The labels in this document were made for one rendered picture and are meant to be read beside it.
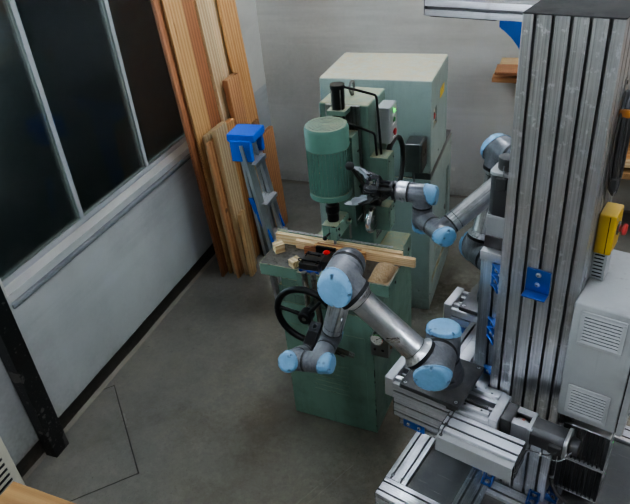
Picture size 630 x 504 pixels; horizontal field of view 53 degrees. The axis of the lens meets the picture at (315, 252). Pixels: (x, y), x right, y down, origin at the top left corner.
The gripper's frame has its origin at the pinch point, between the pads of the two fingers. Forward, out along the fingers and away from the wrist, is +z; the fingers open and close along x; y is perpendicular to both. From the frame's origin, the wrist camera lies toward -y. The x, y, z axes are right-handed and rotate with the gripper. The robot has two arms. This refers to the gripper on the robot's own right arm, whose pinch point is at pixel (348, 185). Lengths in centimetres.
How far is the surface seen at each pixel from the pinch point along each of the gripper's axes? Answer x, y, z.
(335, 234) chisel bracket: 15.3, -22.8, 9.5
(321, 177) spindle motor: -2.1, -0.5, 12.2
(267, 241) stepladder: 10, -100, 79
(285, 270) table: 34, -25, 29
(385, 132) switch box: -31.4, -21.2, -2.6
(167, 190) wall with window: -9, -93, 151
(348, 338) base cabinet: 56, -47, 2
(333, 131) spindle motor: -17.1, 11.3, 6.7
